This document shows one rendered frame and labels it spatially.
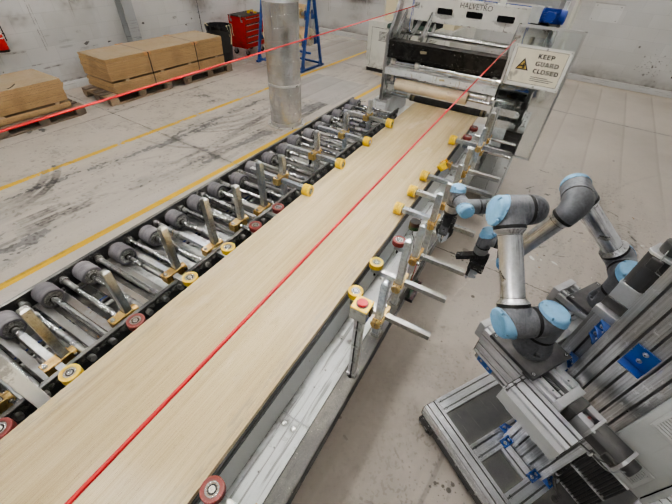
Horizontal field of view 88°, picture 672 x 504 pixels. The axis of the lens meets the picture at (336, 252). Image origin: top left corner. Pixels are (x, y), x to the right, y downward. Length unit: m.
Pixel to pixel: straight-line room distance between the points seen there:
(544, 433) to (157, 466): 1.36
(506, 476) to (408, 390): 0.71
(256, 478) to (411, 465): 1.03
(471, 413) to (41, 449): 2.01
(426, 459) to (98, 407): 1.72
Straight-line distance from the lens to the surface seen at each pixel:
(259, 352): 1.59
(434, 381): 2.64
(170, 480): 1.47
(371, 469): 2.34
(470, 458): 2.25
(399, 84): 4.25
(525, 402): 1.61
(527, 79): 3.92
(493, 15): 4.20
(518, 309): 1.42
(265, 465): 1.70
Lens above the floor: 2.24
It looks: 43 degrees down
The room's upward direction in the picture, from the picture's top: 3 degrees clockwise
